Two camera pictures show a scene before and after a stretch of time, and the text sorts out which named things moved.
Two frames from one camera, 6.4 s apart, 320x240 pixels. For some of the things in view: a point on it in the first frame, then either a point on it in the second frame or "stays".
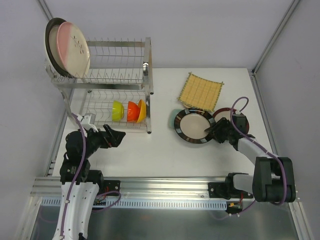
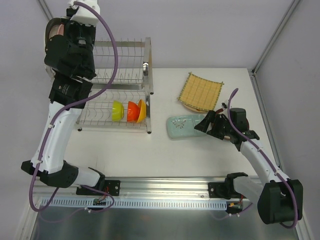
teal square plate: [172, 114] to [183, 126]
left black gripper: [108, 136] to [69, 19]
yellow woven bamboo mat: [200, 93] stays
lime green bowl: [118, 111] stays
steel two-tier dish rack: [116, 91] stays
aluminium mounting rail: [51, 187] stays
